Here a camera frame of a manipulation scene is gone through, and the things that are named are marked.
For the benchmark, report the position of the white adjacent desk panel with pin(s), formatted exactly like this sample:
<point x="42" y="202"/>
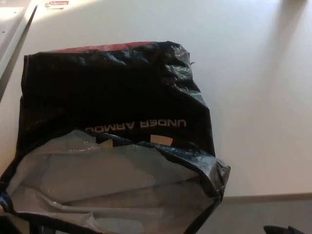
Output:
<point x="12" y="36"/>

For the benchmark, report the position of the red white sticker label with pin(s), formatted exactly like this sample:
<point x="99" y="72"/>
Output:
<point x="55" y="3"/>

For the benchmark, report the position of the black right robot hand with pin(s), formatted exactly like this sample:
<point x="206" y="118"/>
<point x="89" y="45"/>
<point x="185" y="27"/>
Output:
<point x="287" y="231"/>

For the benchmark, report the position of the black Under Armour plastic bag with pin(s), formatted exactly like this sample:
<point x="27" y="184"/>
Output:
<point x="109" y="92"/>

